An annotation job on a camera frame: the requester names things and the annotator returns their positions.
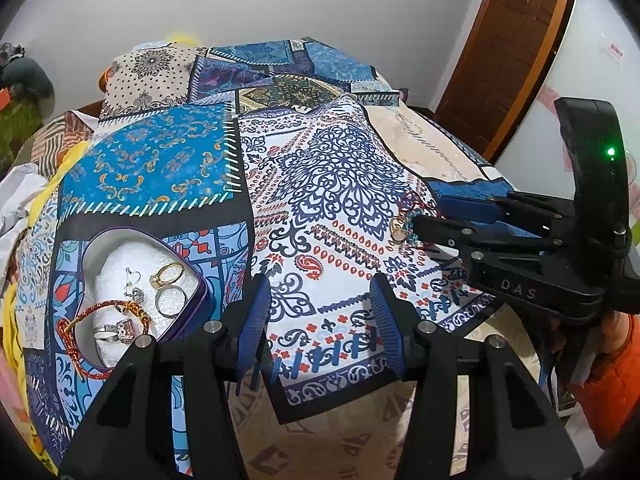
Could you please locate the purple heart-shaped tin box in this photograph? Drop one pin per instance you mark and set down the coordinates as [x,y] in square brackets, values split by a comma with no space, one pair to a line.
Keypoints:
[110,270]

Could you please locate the white crumpled cloth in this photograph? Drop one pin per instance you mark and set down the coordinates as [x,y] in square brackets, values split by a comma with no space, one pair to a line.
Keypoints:
[20,200]

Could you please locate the person's right hand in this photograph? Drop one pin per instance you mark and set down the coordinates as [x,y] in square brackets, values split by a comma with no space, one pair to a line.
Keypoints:
[617,332]

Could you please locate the white wardrobe door pink hearts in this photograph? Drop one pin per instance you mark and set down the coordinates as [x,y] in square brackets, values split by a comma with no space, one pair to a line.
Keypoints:
[590,30]

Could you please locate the person's right forearm orange sleeve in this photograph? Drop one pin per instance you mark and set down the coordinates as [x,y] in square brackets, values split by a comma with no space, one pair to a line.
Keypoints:
[617,390]

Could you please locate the blue patchwork printed blanket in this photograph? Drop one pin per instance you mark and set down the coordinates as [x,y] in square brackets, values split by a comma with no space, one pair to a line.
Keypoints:
[320,170]

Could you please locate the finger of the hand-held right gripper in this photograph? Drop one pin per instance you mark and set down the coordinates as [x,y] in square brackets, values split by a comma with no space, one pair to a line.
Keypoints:
[470,206]
[450,232]

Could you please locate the green patterned cloth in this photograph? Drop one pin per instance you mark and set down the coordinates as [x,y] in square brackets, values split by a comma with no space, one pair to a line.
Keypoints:
[17,130]

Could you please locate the pile of clothes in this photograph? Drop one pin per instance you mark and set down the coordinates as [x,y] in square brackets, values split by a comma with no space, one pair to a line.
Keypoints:
[25,75]

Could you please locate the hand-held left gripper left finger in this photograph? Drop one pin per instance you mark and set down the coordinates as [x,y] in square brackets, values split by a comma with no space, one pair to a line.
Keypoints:
[255,320]

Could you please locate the brown wooden door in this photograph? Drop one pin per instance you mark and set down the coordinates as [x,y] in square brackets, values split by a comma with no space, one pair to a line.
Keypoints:
[510,50]

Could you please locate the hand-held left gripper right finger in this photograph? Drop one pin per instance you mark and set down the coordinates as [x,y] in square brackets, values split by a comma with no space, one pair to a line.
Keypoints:
[387,325]

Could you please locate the orange box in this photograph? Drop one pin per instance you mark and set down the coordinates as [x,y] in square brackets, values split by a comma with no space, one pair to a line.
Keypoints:
[3,97]

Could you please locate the yellow cloth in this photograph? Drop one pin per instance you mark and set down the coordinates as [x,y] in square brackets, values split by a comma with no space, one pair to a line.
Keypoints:
[65,170]

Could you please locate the silver earring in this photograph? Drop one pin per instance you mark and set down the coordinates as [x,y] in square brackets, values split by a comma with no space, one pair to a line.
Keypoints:
[136,292]

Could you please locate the orange striped cloth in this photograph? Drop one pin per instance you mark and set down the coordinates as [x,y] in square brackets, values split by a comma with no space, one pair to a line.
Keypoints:
[60,135]

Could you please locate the yellow plastic item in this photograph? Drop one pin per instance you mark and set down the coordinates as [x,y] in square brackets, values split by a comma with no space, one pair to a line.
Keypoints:
[182,39]

